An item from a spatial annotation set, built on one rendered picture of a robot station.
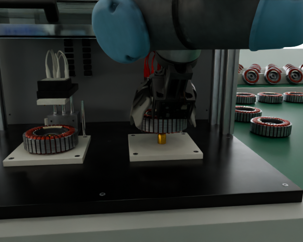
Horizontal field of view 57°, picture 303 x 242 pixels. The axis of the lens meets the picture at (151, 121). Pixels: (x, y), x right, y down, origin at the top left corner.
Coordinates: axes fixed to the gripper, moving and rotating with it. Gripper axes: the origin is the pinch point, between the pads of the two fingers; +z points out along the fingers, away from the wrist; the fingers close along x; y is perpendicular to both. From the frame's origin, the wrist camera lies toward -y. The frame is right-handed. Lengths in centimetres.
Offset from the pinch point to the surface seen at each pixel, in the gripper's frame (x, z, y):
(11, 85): -40.2, 11.3, -23.5
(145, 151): -3.9, 1.5, 7.0
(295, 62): 452, 364, -516
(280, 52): 407, 345, -530
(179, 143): 4.1, 3.4, 3.9
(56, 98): -23.3, -0.7, -6.1
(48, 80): -25.0, -3.7, -8.7
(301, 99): 73, 35, -43
